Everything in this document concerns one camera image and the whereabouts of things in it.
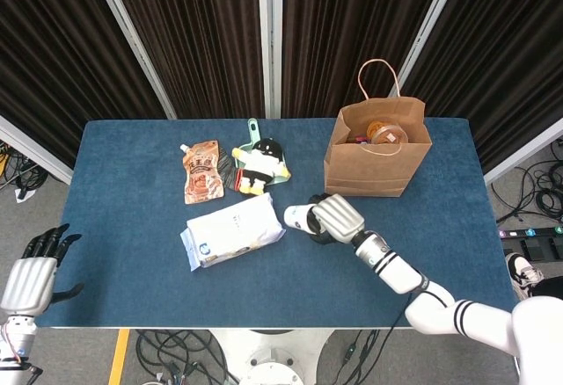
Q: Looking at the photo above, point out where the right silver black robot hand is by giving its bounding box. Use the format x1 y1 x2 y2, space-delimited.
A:
305 193 367 246

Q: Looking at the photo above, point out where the white frame post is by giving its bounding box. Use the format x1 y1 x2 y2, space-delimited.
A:
257 0 284 120
380 0 469 116
86 0 179 120

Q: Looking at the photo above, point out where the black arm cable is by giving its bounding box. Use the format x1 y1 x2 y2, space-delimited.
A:
376 296 414 385

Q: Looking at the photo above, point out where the white frame rail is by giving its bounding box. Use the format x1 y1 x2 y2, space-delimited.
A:
483 120 563 185
0 114 74 185

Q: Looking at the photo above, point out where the mint green dustpan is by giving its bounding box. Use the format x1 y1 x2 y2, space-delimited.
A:
232 118 293 186

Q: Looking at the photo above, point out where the yellow floor tape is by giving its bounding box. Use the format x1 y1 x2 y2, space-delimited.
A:
107 328 132 385

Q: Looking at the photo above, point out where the white paper cup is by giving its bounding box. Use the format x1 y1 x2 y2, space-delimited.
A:
283 203 320 233

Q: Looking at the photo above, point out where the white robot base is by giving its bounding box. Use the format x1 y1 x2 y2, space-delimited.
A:
209 328 336 385

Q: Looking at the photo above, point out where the blue table mat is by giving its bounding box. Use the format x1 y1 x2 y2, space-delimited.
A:
34 116 525 330

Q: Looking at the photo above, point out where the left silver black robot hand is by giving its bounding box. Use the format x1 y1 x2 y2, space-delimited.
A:
0 222 86 316

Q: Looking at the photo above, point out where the white black sneaker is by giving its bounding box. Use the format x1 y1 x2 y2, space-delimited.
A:
504 252 547 301

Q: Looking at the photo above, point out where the black white plush doll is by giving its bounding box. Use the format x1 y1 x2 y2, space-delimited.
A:
231 137 292 199

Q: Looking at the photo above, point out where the brown spouted sauce pouch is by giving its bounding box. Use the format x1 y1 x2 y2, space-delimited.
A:
179 139 226 206

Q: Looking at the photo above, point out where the dark pleated curtain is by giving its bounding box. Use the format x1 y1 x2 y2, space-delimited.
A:
0 0 171 169
105 0 267 120
398 0 563 171
281 0 450 120

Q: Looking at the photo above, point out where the black floor cable bundle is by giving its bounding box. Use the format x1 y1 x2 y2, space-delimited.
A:
490 138 563 224
135 330 241 385
0 138 50 202

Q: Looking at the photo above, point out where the brown paper shopping bag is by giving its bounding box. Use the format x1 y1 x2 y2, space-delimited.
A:
324 58 434 199

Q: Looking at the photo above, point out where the cable with green light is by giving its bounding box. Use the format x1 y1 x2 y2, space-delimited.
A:
340 330 382 367

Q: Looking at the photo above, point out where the white lavender tissue pack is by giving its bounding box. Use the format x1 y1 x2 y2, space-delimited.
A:
179 192 288 273

